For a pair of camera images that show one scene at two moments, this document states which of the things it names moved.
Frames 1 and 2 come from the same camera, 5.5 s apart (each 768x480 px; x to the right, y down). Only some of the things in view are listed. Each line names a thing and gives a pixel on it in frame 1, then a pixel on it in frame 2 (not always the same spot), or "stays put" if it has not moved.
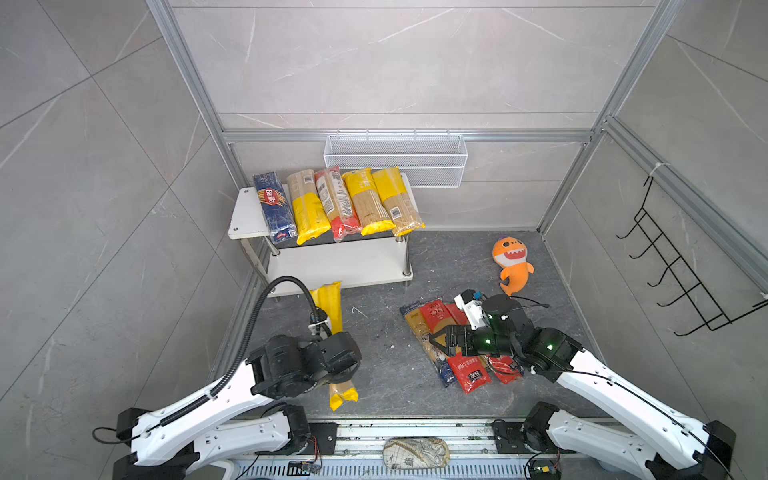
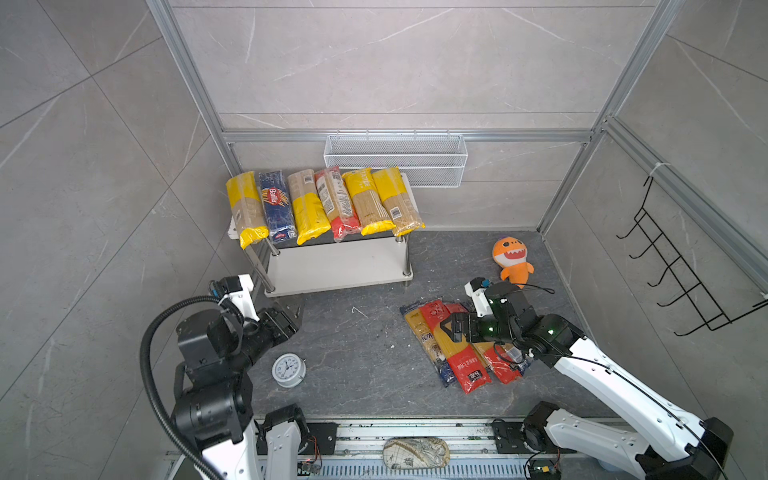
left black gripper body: [344, 378] to [259, 335]
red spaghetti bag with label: [337, 202] stays put
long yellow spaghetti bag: [330, 300] to [247, 209]
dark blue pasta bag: [423, 332] stays put
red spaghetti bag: [503, 365] stays put
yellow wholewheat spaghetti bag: [369, 212] stays put
